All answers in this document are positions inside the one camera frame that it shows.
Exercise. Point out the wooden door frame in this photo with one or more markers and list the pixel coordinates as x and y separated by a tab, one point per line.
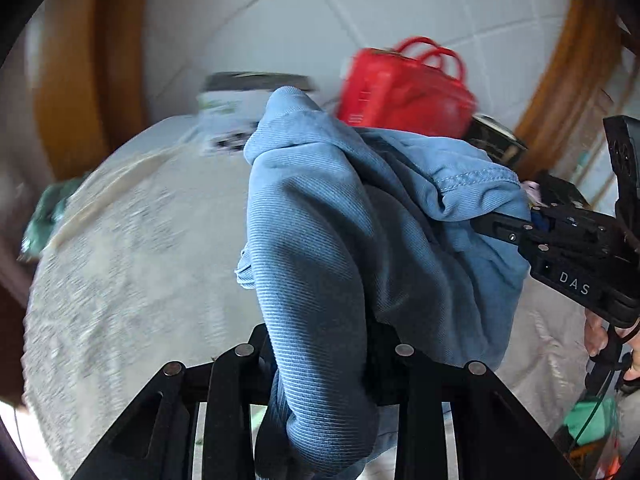
565	85
80	75

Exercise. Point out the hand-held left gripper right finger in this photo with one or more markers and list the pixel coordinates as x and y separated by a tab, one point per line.
425	410

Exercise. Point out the green plastic item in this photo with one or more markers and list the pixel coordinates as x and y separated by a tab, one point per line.
590	422

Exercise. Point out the dark round tin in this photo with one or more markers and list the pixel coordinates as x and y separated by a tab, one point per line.
497	140

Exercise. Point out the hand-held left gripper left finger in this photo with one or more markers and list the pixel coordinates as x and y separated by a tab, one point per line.
230	400

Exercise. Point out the green crumpled bag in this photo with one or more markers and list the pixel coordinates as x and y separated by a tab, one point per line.
47	215

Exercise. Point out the white lace tablecloth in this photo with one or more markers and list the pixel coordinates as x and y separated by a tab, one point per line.
140	270

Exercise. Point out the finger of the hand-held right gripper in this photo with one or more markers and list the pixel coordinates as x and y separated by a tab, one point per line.
500	230

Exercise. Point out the red handbag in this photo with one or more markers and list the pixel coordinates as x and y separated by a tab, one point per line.
400	95

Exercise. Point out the white printed box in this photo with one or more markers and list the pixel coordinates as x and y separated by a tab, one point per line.
225	115

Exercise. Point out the person's right hand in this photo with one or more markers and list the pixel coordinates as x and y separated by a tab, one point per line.
595	332

